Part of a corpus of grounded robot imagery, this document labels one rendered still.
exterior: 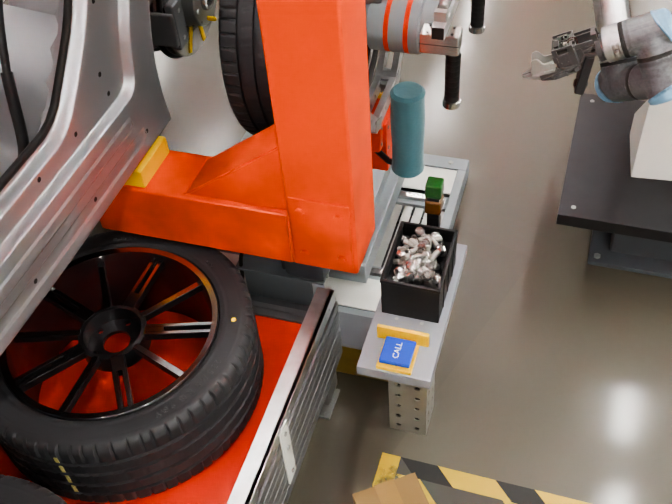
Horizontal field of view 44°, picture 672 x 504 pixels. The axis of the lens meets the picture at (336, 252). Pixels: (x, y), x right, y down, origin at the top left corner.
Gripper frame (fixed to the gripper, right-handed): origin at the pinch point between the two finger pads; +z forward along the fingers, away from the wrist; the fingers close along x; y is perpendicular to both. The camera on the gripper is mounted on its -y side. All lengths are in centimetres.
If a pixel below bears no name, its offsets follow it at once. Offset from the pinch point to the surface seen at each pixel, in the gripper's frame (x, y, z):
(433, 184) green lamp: 41.9, 5.4, 18.6
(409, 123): 20.9, 10.0, 26.2
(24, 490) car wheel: 125, 21, 88
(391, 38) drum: 11.2, 28.9, 23.9
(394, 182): -15, -33, 58
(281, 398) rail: 89, -7, 55
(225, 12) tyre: 30, 58, 48
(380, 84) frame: -3.4, 9.6, 39.6
